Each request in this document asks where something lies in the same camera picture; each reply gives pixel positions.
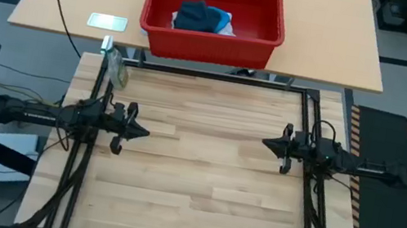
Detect small white camera mount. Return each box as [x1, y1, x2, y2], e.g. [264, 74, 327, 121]
[100, 34, 115, 54]

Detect bright blue garment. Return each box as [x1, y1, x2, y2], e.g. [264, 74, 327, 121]
[203, 5, 233, 35]

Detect clear plastic bag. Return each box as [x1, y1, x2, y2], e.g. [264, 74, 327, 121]
[101, 47, 134, 92]

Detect black aluminium table frame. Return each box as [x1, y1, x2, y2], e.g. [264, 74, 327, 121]
[18, 44, 387, 228]

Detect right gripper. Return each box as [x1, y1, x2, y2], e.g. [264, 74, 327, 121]
[257, 119, 325, 181]

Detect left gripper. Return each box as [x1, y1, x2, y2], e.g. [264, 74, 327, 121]
[96, 98, 155, 160]

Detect white flat box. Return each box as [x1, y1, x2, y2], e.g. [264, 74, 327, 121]
[0, 128, 42, 190]

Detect thin floor wire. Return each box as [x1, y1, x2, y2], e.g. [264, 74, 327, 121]
[0, 63, 73, 85]

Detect red plastic laundry basket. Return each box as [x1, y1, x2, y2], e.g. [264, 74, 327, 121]
[133, 0, 292, 78]

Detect dark navy garment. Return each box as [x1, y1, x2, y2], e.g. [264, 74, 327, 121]
[172, 0, 225, 37]

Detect white garment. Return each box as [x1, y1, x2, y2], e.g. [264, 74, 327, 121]
[169, 3, 240, 40]

